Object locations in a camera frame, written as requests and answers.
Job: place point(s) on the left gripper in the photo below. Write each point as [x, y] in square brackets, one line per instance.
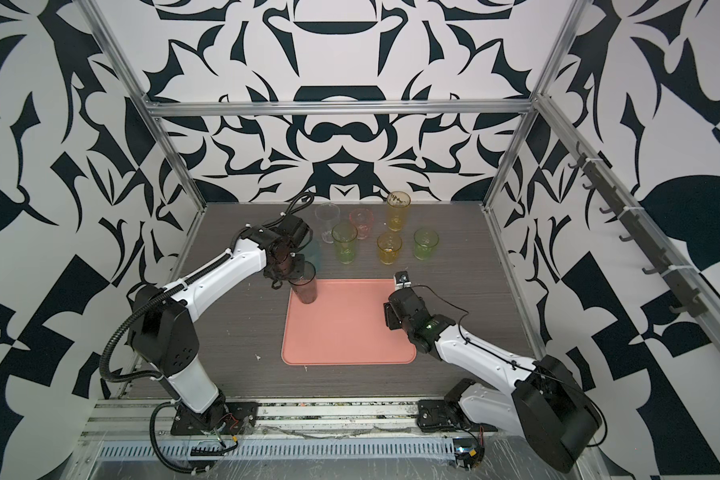
[277, 275]

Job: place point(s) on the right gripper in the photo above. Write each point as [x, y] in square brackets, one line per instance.
[391, 315]

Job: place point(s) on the dark smoky glass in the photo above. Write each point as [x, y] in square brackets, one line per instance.
[303, 283]

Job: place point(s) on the clear glass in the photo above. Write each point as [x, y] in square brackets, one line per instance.
[328, 215]

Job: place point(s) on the pink tray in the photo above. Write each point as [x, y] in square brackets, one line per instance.
[345, 325]

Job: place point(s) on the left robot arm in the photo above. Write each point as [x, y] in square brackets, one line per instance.
[161, 328]

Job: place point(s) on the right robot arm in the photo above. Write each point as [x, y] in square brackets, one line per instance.
[556, 417]

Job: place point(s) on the teal glass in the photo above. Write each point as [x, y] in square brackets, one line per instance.
[313, 254]

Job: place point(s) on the green glass left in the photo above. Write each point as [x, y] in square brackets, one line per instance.
[345, 235]

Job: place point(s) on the green glass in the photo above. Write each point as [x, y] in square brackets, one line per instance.
[426, 241]
[345, 235]

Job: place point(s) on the short amber glass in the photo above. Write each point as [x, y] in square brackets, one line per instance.
[389, 245]

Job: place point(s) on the green glass right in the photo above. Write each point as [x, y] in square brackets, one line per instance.
[426, 241]

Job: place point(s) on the pink glass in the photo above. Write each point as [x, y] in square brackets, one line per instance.
[363, 220]

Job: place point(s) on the tall amber glass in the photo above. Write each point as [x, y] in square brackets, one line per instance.
[397, 206]

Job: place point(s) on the small circuit board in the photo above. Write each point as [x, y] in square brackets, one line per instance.
[468, 452]

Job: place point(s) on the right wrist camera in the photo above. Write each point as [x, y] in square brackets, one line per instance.
[402, 280]

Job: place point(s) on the white cable duct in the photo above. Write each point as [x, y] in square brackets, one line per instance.
[437, 448]

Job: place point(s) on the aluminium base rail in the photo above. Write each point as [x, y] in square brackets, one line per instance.
[128, 418]

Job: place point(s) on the black hook rail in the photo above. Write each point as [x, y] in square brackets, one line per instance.
[635, 221]

